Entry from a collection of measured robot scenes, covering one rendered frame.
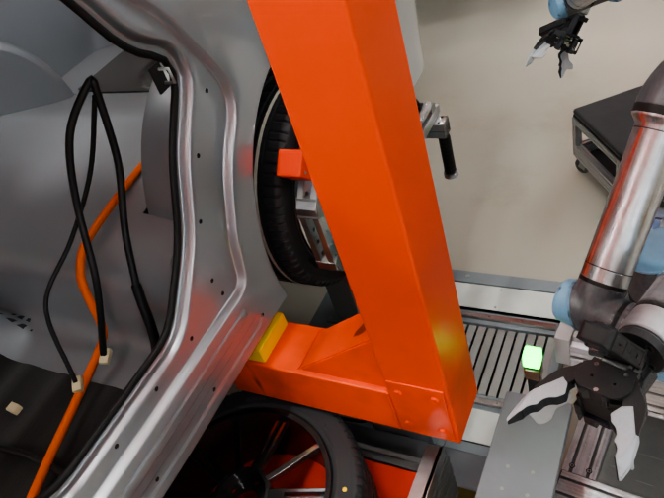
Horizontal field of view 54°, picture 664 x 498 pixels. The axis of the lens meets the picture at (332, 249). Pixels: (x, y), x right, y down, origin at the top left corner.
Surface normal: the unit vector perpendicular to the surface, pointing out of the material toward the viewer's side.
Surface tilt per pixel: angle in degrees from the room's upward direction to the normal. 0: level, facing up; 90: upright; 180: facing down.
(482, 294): 0
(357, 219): 90
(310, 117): 90
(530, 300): 0
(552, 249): 0
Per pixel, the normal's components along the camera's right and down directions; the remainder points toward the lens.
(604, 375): -0.36, -0.76
